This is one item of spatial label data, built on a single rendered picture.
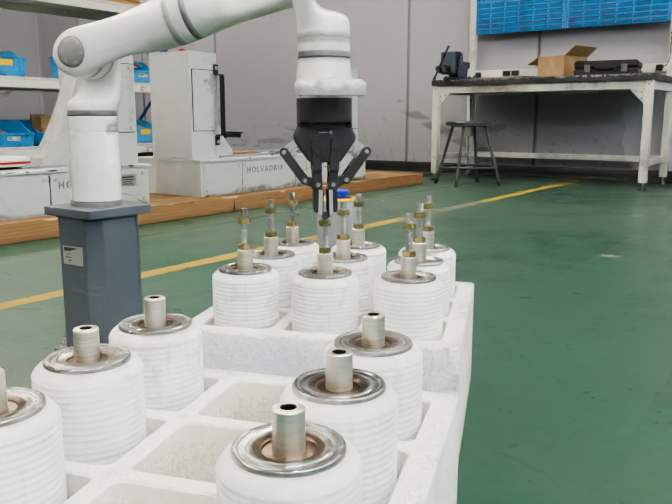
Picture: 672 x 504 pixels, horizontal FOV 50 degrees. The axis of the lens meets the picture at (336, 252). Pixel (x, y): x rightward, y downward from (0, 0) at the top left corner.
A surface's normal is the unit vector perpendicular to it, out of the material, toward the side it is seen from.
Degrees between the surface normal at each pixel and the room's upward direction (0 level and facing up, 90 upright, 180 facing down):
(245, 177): 90
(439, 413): 0
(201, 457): 90
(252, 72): 90
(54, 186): 90
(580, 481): 0
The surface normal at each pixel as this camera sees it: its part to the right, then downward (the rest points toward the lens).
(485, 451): 0.00, -0.98
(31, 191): 0.81, 0.11
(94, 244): 0.16, 0.19
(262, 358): -0.23, 0.18
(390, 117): -0.58, 0.14
